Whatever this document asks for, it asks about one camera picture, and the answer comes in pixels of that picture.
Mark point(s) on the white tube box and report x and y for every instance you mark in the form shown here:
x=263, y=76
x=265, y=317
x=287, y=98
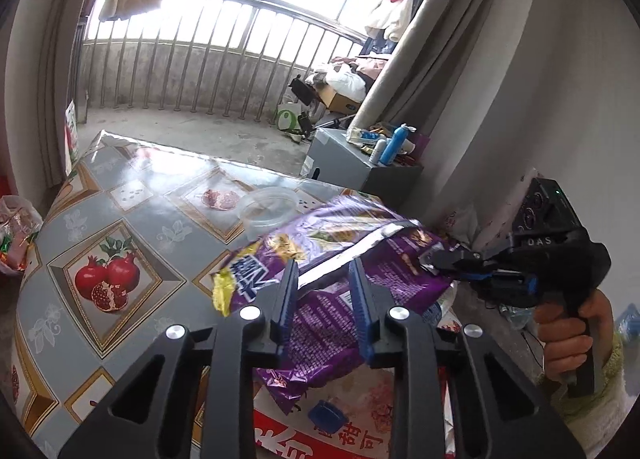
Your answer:
x=365, y=137

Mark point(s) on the person's right forearm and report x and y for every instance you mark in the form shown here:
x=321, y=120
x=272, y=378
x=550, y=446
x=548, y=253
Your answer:
x=600, y=414

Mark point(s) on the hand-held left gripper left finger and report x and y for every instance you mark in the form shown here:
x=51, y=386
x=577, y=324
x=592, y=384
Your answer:
x=289, y=300

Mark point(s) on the cardboard box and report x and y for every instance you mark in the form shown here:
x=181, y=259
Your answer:
x=342, y=100

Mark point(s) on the red white printed bag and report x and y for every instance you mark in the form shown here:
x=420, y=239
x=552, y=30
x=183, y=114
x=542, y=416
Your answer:
x=350, y=439

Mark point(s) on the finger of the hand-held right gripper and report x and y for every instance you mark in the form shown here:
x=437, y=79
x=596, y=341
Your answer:
x=492, y=280
x=450, y=256

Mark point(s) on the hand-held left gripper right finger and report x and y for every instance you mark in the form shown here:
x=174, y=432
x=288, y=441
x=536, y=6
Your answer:
x=359, y=300

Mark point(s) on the grey cabinet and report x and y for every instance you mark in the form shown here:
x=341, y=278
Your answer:
x=340, y=164

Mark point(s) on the blue bottle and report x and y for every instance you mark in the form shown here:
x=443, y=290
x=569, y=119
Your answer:
x=395, y=144

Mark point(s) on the beige curtain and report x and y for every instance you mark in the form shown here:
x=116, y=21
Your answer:
x=450, y=14

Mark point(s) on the white plastic bag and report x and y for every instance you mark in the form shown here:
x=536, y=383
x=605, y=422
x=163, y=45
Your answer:
x=345, y=79

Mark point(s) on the small white bottle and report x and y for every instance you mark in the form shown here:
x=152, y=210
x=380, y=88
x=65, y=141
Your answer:
x=378, y=150

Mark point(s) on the clear plastic container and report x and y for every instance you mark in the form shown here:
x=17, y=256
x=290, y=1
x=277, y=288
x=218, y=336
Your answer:
x=265, y=206

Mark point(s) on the purple packet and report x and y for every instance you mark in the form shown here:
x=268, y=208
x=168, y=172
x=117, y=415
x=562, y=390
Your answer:
x=421, y=143

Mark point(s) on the person's right hand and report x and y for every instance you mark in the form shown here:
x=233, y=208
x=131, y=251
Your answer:
x=562, y=339

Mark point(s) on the grey curtain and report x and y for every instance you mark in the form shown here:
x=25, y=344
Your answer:
x=55, y=64

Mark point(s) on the hanging white garment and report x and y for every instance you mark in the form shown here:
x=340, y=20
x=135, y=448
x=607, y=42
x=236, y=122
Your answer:
x=395, y=16

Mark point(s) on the purple snack bag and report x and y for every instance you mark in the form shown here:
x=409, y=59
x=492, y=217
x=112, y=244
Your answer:
x=325, y=239

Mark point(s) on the blue bottle cap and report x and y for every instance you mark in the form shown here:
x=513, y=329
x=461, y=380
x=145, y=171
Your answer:
x=326, y=416

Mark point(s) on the green white bag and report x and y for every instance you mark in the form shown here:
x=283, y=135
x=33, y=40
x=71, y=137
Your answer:
x=289, y=119

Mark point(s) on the printed carton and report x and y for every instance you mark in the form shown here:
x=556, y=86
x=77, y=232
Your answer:
x=71, y=134

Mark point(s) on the clear bag of wrappers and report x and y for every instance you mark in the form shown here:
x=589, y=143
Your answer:
x=17, y=234

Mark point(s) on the metal window railing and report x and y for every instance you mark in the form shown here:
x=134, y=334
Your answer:
x=200, y=59

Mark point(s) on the white floor bag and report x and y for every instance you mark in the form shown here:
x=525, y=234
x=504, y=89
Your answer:
x=462, y=224

